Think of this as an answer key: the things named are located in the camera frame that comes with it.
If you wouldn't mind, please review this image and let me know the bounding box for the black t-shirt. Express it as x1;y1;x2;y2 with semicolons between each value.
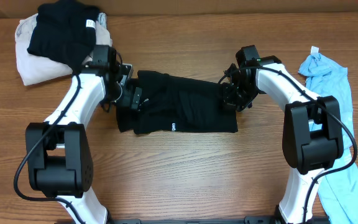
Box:
116;70;238;134

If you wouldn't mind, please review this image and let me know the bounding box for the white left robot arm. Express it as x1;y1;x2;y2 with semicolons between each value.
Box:
13;45;142;223

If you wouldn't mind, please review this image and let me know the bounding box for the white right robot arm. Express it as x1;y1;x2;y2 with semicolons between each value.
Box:
219;45;344;223

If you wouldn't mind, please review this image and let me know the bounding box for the folded black garment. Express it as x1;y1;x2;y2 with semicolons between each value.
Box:
27;0;100;73

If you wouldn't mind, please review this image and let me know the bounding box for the folded beige garment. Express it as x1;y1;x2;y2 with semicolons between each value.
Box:
15;12;112;86

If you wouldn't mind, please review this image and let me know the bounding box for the light blue t-shirt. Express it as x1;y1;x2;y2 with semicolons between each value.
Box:
297;45;358;224

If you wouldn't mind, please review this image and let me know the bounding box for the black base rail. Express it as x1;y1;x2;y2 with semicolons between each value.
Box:
54;214;331;224

